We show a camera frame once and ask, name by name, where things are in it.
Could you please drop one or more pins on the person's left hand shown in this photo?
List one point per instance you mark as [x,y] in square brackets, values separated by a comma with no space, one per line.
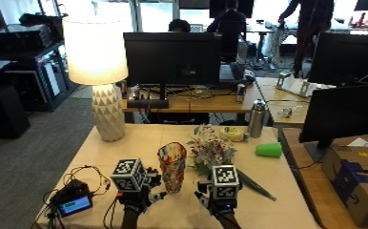
[136,198]

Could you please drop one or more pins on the person's right hand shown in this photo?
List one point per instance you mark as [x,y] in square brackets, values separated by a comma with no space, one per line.
[219,205]

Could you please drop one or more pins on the white marker cube right glove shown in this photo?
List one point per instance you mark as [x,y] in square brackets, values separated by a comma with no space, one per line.
[225,182]

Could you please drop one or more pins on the white marker cube glove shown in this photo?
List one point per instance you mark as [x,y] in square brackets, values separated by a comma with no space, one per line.
[225,182]
[128,175]

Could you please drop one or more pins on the multicoloured glass vase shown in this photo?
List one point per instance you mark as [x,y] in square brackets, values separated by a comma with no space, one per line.
[172,167]

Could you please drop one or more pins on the white marker cube left glove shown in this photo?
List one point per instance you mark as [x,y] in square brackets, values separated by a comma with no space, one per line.
[128,175]

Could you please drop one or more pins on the flower bouquet with green stems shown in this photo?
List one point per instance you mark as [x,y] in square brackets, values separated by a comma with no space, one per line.
[209,149]

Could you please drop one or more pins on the yellowish tape roll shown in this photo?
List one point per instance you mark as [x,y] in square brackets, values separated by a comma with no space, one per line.
[233,133]

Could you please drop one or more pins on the green plastic cup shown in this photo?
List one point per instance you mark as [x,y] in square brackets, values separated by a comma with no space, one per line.
[269,149]

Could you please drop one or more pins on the black device with blue screen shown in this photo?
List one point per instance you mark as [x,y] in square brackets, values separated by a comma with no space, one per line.
[73,201]

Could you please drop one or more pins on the black speaker bar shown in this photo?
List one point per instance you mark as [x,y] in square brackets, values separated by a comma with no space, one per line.
[148,103]

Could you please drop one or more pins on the wooden side table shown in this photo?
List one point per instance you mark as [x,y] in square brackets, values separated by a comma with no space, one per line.
[306,178]

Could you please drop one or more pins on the stainless steel bottle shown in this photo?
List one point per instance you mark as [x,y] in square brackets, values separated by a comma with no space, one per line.
[257,118]

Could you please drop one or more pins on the wooden desk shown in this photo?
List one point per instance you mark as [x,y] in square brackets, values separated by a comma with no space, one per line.
[218,103]

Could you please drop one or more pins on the clear plastic wrapper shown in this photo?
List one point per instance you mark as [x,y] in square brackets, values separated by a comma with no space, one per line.
[286,112]

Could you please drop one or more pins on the silver drink can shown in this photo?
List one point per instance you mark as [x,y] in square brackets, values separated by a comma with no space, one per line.
[241,93]

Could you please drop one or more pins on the cardboard box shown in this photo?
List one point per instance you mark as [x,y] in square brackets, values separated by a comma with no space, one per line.
[358,187]

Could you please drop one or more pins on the black computer monitor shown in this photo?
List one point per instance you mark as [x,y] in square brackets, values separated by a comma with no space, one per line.
[344,111]
[347,58]
[172,58]

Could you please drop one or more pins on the white stand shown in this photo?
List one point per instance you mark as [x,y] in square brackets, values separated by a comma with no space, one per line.
[297,84]

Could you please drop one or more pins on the white paper sheet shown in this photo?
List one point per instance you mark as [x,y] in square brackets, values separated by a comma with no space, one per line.
[362,142]

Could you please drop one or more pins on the white table lamp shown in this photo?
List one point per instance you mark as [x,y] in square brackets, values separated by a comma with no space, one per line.
[95,57]

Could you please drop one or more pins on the black box cabinet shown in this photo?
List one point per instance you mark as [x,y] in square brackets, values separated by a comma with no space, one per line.
[2,111]

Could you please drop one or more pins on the black shelf unit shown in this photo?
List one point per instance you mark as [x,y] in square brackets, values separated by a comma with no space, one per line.
[27,66]

